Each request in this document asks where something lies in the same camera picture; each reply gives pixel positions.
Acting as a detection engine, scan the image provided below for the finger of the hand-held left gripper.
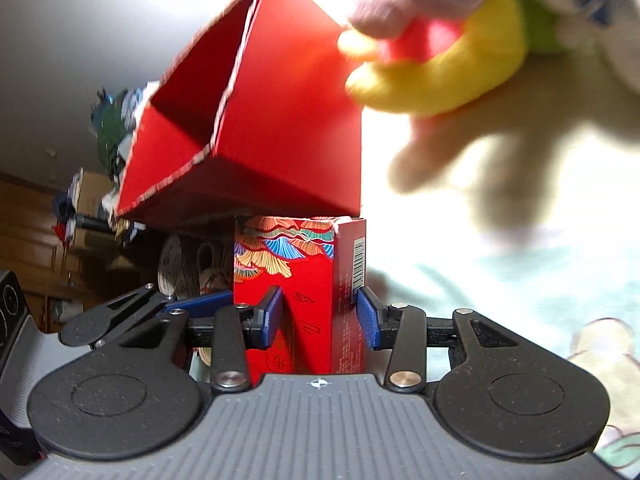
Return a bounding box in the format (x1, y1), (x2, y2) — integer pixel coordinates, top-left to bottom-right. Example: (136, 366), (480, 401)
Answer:
(60, 284), (235, 347)

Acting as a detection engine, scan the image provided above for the white plush toy blue bow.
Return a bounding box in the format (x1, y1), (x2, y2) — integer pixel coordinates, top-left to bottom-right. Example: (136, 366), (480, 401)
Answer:
(500, 0), (640, 86)

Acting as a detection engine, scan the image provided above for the yellow and red plush toy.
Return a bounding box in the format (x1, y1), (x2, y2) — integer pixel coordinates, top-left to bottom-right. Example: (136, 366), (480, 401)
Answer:
(337, 0), (568, 117)

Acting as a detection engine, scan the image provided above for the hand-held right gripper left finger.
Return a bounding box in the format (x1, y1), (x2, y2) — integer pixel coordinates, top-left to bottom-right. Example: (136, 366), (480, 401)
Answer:
(92, 284), (285, 394)

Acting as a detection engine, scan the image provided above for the packing tape roll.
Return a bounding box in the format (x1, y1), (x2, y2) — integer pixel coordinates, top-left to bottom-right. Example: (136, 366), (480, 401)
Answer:
(158, 234), (202, 302)

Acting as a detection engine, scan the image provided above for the green cloth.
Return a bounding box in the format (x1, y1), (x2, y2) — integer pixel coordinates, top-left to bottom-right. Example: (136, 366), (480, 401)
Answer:
(95, 105), (134, 177)

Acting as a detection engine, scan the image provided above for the bear printed blanket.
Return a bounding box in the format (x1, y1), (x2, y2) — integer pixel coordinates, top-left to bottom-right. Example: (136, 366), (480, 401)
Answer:
(359, 50), (640, 467)

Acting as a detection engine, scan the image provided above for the large red cardboard box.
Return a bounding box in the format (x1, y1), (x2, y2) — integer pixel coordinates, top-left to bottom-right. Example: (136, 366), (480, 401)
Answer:
(115, 0), (364, 228)

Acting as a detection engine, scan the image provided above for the wooden cabinet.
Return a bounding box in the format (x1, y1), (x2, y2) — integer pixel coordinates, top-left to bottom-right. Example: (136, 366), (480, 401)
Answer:
(0, 174), (108, 333)

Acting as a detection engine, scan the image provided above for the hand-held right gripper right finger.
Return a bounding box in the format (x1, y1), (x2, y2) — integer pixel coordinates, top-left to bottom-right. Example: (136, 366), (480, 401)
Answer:
(356, 287), (567, 394)

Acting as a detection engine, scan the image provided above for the red printed small box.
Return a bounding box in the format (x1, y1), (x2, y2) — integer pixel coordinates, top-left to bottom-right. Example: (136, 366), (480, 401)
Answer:
(233, 215), (367, 377)

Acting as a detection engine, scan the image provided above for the brown cardboard box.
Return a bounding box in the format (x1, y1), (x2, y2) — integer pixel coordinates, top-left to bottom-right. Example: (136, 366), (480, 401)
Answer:
(75, 172), (117, 222)

